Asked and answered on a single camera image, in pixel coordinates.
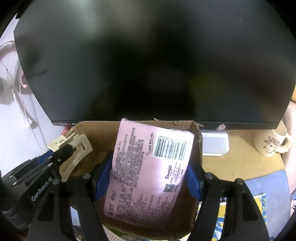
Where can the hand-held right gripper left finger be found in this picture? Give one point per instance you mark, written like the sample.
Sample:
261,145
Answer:
104,178

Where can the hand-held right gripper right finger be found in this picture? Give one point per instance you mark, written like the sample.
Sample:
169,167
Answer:
193,183

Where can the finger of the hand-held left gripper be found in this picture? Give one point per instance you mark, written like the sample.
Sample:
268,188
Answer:
66,150

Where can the pink tissue packet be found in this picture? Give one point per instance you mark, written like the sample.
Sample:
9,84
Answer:
138,173

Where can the cardboard box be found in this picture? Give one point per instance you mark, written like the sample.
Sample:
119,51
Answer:
97,132

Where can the pink pen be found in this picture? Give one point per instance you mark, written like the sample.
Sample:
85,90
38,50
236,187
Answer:
66,132

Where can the white square charger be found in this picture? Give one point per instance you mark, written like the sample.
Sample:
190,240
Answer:
215,143

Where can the yellow blue printed booklet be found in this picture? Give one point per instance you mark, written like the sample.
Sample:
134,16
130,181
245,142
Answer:
231,217

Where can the printed paper slip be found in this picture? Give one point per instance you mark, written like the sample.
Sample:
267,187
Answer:
118,234

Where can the blue mouse pad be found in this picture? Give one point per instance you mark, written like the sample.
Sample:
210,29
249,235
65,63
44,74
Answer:
266,183

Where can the cream printed mug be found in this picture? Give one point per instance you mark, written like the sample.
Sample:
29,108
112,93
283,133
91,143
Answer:
266,141

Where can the black computer monitor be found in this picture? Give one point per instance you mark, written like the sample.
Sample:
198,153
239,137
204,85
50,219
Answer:
138,58

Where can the pink headset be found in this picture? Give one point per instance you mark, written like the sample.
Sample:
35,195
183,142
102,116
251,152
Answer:
4,49

